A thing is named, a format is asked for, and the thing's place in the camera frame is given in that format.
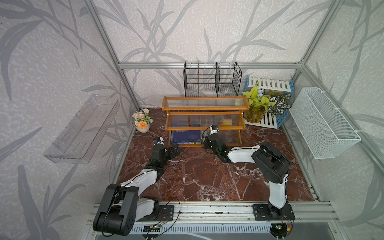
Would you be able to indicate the white slatted crate blue frame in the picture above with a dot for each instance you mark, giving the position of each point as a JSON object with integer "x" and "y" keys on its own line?
{"x": 269, "y": 86}

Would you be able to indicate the variegated dark leaf plant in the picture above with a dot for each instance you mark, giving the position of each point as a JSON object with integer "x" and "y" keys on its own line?
{"x": 279, "y": 102}

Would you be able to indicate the clear acrylic wall shelf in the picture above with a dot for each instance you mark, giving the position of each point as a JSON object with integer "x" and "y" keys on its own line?
{"x": 78, "y": 142}

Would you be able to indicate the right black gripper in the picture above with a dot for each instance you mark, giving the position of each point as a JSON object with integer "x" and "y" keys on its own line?
{"x": 206, "y": 140}

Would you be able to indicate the orange wooden bookshelf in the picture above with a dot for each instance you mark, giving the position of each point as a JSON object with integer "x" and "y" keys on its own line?
{"x": 200, "y": 113}

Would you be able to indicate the flower pot with orange flowers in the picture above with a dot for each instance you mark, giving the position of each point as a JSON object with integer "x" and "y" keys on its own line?
{"x": 142, "y": 120}

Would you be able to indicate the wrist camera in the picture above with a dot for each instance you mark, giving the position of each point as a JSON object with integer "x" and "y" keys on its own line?
{"x": 158, "y": 140}
{"x": 214, "y": 129}

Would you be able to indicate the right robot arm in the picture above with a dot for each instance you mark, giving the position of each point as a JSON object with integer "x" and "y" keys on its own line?
{"x": 273, "y": 164}

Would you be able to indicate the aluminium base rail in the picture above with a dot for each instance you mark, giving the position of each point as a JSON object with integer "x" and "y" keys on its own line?
{"x": 243, "y": 212}

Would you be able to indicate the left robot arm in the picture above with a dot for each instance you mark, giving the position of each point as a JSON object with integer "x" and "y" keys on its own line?
{"x": 121, "y": 206}

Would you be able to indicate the black wire rack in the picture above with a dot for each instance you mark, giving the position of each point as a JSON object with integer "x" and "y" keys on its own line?
{"x": 212, "y": 79}

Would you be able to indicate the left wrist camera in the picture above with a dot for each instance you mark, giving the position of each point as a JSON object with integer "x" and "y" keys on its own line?
{"x": 158, "y": 140}

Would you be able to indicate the green potted plant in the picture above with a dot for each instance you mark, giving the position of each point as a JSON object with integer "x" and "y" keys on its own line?
{"x": 258, "y": 103}

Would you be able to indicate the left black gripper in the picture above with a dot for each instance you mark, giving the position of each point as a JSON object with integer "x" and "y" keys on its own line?
{"x": 172, "y": 155}

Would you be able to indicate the white mesh wall basket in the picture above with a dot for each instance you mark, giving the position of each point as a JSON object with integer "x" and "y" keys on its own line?
{"x": 326, "y": 131}

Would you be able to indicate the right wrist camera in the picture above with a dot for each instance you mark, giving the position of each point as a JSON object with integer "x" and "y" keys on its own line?
{"x": 214, "y": 129}

